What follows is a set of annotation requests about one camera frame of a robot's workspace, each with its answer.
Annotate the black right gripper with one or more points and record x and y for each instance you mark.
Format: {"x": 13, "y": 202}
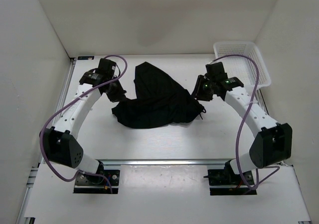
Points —
{"x": 198, "y": 93}

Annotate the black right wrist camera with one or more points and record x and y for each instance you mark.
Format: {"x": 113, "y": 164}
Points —
{"x": 215, "y": 72}

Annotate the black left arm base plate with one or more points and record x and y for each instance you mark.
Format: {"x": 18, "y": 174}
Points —
{"x": 106, "y": 183}

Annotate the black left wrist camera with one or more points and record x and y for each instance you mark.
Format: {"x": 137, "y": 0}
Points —
{"x": 106, "y": 66}

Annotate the left aluminium side rail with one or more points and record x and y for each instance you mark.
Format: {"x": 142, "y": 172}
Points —
{"x": 66, "y": 84}

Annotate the white plastic basket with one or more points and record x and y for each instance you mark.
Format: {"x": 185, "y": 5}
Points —
{"x": 242, "y": 59}

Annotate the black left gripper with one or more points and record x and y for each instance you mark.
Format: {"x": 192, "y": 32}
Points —
{"x": 119, "y": 95}

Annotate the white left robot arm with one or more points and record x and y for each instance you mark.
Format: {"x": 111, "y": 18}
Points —
{"x": 58, "y": 137}

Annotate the black shorts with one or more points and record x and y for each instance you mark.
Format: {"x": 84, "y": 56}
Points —
{"x": 160, "y": 101}

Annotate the right aluminium side rail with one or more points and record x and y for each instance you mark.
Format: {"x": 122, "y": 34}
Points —
{"x": 260, "y": 100}

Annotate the aluminium side rail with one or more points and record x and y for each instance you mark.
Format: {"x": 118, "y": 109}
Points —
{"x": 260, "y": 100}
{"x": 66, "y": 84}

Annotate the aluminium table edge rail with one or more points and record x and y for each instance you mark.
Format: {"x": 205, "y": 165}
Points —
{"x": 140, "y": 162}

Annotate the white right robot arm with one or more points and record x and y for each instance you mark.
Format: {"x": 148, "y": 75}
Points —
{"x": 272, "y": 140}

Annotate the blue corner label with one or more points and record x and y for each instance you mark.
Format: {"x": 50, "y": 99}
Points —
{"x": 85, "y": 58}

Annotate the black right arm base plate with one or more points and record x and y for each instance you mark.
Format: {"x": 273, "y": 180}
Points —
{"x": 223, "y": 182}

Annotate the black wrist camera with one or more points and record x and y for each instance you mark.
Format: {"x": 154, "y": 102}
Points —
{"x": 215, "y": 72}
{"x": 106, "y": 66}

